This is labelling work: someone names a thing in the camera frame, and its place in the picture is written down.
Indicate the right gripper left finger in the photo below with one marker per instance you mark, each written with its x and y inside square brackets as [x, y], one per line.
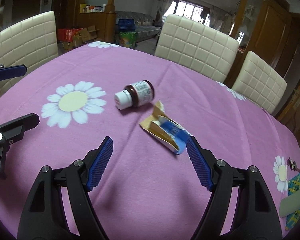
[43, 215]

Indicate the cream chair left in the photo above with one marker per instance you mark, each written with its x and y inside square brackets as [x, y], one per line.
[31, 42]

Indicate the dark brown medicine bottle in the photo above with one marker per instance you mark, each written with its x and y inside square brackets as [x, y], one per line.
[134, 95]

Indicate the red gift bag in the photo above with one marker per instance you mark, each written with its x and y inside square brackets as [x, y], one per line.
[66, 34]

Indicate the purple floral tablecloth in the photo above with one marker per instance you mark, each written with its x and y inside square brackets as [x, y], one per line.
[147, 191]

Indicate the grey green flat case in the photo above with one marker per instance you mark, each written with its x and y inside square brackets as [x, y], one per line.
[289, 204]

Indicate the cream chair right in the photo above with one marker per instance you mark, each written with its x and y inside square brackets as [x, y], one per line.
[260, 83]

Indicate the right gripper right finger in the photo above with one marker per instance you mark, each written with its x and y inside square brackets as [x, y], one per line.
[255, 215]

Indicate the brown cardboard box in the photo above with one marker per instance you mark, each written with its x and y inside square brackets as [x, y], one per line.
[84, 36]

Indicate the beaded colourful tissue box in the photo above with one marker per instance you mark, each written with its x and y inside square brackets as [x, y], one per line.
[293, 218]

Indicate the wooden cabinet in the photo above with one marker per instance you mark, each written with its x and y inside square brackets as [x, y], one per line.
[103, 21]

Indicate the cream chair middle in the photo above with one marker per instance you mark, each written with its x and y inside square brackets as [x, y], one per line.
[197, 47]

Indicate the grey sofa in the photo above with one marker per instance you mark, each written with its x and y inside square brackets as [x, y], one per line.
[146, 27]

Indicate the cream chair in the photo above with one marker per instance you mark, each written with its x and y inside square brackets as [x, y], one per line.
[197, 47]
[260, 83]
[31, 42]

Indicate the wooden door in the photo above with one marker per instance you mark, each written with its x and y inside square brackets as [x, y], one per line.
[275, 37]

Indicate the torn blue cardboard box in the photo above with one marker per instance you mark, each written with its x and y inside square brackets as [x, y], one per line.
[165, 130]

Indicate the small black hair clip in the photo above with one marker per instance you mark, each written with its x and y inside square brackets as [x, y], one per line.
[292, 164]

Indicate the green printed box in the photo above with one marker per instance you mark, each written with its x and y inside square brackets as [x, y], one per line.
[128, 39]

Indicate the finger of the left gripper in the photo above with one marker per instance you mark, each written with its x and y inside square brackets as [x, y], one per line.
[13, 131]
[11, 72]

